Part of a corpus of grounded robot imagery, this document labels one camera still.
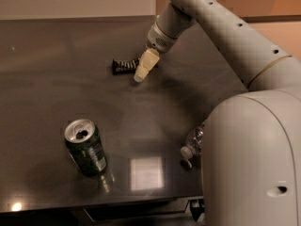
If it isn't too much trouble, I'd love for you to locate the green soda can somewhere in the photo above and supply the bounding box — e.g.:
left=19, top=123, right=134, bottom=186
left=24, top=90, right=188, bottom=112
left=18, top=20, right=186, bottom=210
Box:
left=64, top=119, right=107, bottom=176

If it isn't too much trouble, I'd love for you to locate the black equipment under table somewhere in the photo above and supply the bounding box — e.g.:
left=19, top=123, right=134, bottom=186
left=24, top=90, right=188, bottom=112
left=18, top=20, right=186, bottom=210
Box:
left=189, top=199, right=205, bottom=221

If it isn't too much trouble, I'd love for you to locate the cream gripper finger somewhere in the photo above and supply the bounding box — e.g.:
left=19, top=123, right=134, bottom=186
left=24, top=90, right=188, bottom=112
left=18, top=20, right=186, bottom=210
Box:
left=134, top=48, right=160, bottom=82

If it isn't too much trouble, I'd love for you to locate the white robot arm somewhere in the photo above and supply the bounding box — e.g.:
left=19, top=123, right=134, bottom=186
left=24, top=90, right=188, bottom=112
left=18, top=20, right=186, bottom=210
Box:
left=135, top=0, right=301, bottom=226

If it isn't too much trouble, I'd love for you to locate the clear plastic water bottle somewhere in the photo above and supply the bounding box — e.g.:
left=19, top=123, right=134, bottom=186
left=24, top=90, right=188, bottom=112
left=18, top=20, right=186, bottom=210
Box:
left=181, top=121, right=206, bottom=160

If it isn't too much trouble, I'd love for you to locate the black rxbar chocolate wrapper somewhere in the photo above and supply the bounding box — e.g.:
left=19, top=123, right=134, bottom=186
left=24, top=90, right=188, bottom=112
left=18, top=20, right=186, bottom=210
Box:
left=112, top=58, right=139, bottom=75

